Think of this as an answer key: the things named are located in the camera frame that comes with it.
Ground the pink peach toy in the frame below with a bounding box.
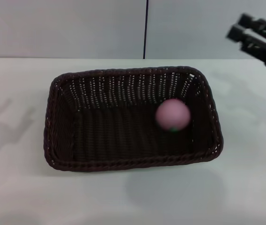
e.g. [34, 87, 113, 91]
[155, 98, 191, 134]

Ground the dark brown woven basket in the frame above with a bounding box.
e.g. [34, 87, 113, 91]
[43, 66, 224, 172]

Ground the black vertical wall strip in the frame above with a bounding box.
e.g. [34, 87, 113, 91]
[143, 0, 149, 59]

